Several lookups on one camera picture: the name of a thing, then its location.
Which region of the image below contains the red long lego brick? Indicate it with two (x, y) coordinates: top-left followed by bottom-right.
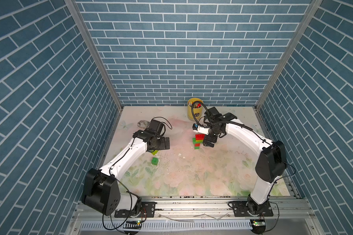
(195, 134), (205, 141)

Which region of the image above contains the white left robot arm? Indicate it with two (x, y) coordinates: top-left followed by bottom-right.
(81, 119), (172, 216)

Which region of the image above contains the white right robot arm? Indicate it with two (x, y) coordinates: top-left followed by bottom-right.
(189, 100), (287, 207)

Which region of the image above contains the yellow pen holder cup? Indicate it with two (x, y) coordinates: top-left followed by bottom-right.
(187, 98), (203, 121)

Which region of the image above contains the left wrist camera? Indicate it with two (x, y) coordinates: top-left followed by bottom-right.
(148, 119), (165, 136)

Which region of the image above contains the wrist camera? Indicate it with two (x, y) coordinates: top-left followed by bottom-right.
(148, 119), (165, 136)
(204, 107), (237, 124)

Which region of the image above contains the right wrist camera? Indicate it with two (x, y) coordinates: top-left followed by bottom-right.
(204, 107), (237, 124)

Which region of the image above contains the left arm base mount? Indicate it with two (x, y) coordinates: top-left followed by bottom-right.
(114, 201), (156, 218)

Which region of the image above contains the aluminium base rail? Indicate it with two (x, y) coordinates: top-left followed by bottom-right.
(73, 196), (312, 221)

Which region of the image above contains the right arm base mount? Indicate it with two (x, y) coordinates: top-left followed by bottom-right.
(227, 201), (274, 217)

